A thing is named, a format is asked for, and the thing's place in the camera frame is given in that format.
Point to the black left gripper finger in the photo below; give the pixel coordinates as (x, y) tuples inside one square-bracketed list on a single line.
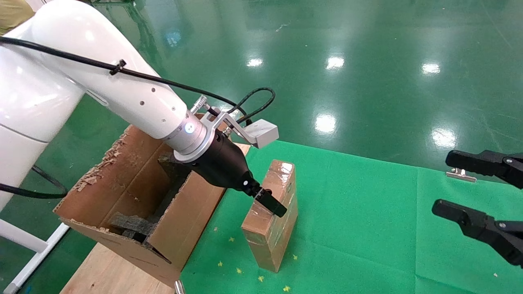
[(271, 204)]

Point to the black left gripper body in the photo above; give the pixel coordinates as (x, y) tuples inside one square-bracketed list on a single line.
[(224, 163)]

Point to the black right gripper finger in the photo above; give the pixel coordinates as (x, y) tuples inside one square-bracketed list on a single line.
[(482, 161), (478, 224)]

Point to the small taped cardboard box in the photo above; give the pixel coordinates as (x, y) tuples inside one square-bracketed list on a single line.
[(269, 241)]

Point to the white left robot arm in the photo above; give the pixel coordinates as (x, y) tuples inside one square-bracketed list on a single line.
[(81, 61)]

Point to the large open cardboard carton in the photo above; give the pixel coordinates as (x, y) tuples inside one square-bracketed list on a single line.
[(192, 220)]

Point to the green cloth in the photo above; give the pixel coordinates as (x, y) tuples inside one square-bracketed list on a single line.
[(367, 228)]

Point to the person in yellow shirt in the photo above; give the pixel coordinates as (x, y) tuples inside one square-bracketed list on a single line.
[(12, 14)]

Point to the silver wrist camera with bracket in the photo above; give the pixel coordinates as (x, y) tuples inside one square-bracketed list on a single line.
[(261, 132)]

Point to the white tubular stand frame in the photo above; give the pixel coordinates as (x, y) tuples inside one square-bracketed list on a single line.
[(20, 237)]

